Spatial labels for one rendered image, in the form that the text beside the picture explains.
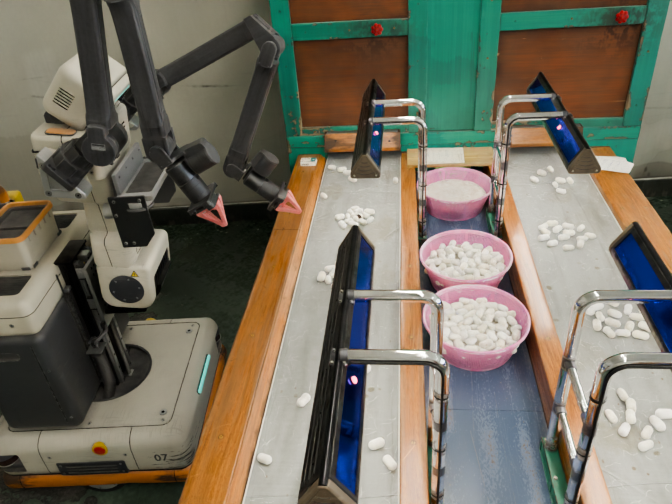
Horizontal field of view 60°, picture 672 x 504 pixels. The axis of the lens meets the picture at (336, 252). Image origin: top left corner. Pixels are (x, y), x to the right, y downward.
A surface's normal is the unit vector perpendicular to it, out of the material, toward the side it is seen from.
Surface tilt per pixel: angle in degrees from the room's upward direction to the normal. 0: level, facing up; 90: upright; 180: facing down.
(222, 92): 90
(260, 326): 0
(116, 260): 90
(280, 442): 0
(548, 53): 90
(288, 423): 0
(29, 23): 90
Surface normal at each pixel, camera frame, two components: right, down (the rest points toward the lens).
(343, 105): -0.09, 0.55
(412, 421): -0.07, -0.83
